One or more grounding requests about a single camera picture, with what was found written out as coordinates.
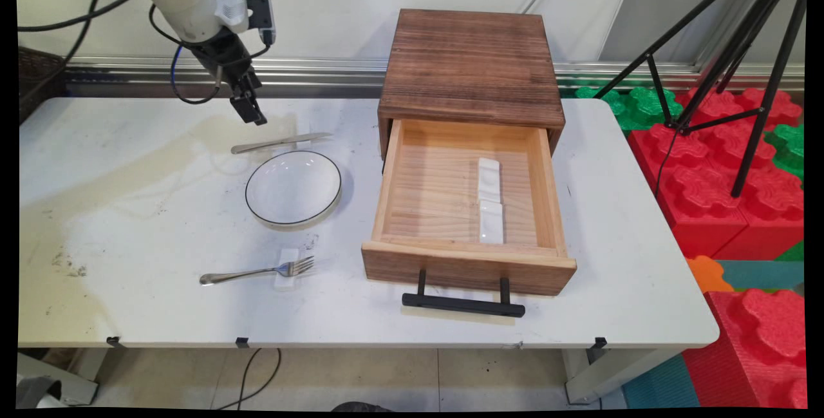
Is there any silver serrated table knife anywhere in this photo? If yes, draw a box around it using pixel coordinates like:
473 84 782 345
230 132 333 155

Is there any teal foam mat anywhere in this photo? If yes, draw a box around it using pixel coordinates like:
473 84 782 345
718 260 805 291
621 354 700 409

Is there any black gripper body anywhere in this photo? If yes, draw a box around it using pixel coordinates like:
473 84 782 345
183 26 261 93

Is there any black camera cable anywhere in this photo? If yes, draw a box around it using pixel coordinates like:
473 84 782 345
149 3 271 63

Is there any dark wicker basket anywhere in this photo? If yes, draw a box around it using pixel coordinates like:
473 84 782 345
18 46 67 124

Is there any green foam block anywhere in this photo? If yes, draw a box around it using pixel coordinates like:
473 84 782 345
764 123 805 180
575 86 683 133

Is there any white plate with black rim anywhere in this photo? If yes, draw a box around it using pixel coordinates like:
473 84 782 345
245 150 342 229

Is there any red foam block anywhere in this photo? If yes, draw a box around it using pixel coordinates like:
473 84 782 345
676 88 803 129
682 288 807 409
628 123 805 261

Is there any white table leg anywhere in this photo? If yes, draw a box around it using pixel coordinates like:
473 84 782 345
18 348 110 407
562 348 670 404

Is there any orange foam piece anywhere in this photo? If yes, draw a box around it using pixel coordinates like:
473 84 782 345
686 255 735 294

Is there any blue gripper cable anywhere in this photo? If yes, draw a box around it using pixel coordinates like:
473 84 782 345
170 44 223 105

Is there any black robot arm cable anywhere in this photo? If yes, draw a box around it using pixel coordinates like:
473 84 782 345
18 0 210 35

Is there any aluminium wall rail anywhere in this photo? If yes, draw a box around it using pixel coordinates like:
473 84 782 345
64 56 805 93

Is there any black floor cable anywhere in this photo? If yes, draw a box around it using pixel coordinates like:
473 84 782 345
216 348 282 411

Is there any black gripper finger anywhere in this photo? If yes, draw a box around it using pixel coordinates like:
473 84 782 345
230 91 268 126
239 69 263 100

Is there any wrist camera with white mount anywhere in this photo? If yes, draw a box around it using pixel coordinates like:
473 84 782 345
216 0 277 46

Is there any silver metal fork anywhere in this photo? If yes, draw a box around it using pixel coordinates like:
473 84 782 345
199 256 315 287

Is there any black tripod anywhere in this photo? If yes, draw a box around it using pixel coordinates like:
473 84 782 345
592 0 809 198

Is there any dark wooden cabinet box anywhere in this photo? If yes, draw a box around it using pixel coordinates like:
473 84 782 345
377 8 567 161

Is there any light wooden drawer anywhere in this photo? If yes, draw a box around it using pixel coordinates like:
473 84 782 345
361 119 577 296

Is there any black metal drawer handle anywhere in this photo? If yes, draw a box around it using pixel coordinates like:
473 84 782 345
402 269 526 319

